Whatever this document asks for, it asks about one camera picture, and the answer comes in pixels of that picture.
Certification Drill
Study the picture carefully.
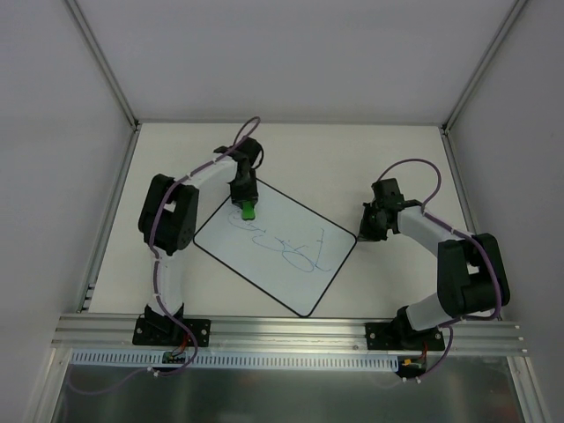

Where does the aluminium mounting rail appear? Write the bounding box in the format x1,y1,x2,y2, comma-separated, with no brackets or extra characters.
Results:
51,313,530,357

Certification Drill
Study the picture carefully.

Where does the left aluminium frame post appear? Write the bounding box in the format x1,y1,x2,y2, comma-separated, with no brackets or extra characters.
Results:
63,1,140,314

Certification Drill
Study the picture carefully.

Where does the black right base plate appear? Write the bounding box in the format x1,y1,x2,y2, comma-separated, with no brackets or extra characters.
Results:
364,322,445,352

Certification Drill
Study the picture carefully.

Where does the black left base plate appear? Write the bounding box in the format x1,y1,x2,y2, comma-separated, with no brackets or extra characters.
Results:
132,312,212,347

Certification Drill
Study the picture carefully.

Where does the white slotted cable duct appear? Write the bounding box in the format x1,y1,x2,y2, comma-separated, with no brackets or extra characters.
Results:
70,349,399,373

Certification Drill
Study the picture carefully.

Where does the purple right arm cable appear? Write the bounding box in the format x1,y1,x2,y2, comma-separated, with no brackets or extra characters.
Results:
372,157,503,384

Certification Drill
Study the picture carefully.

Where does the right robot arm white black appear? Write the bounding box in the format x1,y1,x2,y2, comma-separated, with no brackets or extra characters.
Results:
359,178,510,349

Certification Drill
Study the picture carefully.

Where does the right aluminium frame post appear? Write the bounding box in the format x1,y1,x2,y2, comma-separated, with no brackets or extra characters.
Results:
440,0,530,318

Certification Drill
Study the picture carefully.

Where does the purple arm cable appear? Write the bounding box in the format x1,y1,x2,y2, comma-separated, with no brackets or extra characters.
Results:
147,116,261,378
372,157,503,384

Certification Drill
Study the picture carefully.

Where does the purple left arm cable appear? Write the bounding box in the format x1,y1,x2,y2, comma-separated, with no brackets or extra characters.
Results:
147,116,261,378

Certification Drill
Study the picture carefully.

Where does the white whiteboard black frame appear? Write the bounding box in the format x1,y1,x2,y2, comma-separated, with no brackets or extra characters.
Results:
194,181,357,317

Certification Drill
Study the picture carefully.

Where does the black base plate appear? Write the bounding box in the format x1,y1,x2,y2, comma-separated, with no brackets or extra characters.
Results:
364,322,445,352
132,312,212,347

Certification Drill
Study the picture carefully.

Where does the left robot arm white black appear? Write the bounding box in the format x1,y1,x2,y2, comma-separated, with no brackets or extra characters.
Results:
137,137,263,345

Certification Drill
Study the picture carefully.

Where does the green bone-shaped eraser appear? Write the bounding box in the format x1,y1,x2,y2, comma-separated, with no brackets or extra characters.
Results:
241,201,256,221

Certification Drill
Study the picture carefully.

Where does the aluminium frame post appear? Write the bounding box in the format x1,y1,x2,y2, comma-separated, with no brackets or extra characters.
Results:
440,0,530,318
63,1,140,314

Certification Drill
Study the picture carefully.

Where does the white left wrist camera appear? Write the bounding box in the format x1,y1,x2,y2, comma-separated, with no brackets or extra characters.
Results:
213,145,228,154

